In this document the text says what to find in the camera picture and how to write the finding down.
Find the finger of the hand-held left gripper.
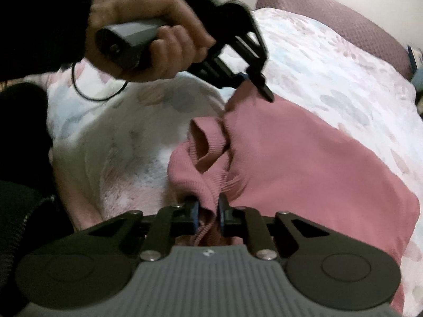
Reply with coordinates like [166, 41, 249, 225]
[188, 56, 248, 90]
[245, 64, 275, 103]

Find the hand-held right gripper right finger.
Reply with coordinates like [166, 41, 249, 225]
[217, 193, 332, 261]

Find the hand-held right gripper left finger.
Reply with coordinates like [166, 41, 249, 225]
[86, 196, 201, 262]

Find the pink ribbed garment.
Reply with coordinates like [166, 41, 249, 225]
[167, 80, 421, 315]

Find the mauve quilted headboard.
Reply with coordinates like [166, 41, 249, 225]
[255, 0, 414, 80]

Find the person's left hand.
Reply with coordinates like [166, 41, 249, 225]
[85, 0, 217, 84]

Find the black cable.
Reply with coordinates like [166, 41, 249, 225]
[71, 60, 130, 102]

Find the floral fluffy blanket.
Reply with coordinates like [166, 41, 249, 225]
[45, 7, 423, 317]

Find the dark blue box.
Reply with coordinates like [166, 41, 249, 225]
[407, 45, 423, 73]

